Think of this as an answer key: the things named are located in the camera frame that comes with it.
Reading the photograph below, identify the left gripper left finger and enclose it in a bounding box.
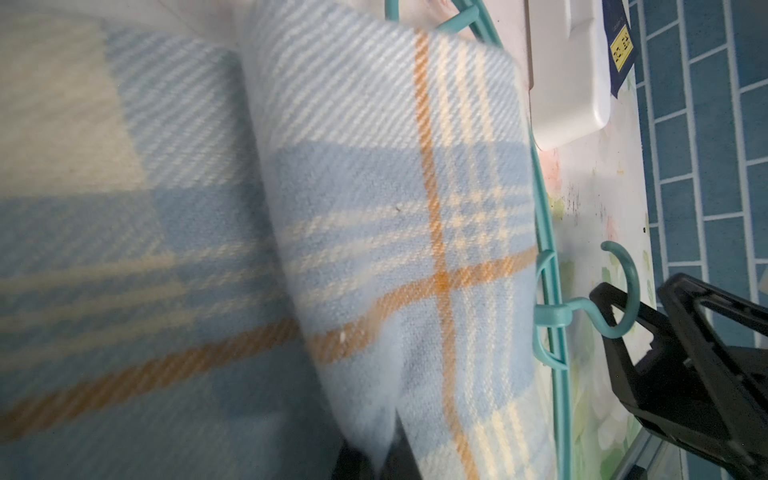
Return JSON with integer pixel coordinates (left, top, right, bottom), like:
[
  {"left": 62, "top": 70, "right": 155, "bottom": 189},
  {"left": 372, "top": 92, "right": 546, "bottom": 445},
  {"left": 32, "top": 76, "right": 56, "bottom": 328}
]
[{"left": 331, "top": 442, "right": 375, "bottom": 480}]

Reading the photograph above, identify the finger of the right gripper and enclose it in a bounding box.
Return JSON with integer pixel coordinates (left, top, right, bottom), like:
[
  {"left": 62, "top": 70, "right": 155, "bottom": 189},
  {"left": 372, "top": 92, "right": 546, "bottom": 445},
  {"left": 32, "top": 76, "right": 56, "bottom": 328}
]
[
  {"left": 603, "top": 281, "right": 767, "bottom": 479},
  {"left": 657, "top": 274, "right": 767, "bottom": 444}
]

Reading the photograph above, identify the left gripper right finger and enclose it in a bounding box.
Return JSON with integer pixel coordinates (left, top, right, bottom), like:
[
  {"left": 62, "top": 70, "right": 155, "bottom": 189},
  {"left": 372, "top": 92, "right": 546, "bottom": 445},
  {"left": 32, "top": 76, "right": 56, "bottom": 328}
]
[{"left": 383, "top": 415, "right": 422, "bottom": 480}]

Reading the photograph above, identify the pale plaid scarf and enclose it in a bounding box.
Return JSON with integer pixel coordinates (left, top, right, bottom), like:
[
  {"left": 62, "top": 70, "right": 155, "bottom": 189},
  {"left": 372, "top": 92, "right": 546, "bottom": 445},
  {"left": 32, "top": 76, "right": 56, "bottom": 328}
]
[{"left": 1, "top": 1, "right": 556, "bottom": 479}]

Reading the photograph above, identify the dark blue book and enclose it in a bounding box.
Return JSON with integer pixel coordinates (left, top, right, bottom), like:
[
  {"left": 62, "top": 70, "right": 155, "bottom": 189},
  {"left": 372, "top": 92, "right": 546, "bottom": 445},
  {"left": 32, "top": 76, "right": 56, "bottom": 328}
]
[{"left": 602, "top": 0, "right": 638, "bottom": 98}]

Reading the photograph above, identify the white steel clothes rack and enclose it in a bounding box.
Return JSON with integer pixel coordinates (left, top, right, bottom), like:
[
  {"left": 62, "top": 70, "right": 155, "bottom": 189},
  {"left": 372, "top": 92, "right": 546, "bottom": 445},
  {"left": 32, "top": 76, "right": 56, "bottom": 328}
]
[{"left": 528, "top": 0, "right": 611, "bottom": 150}]

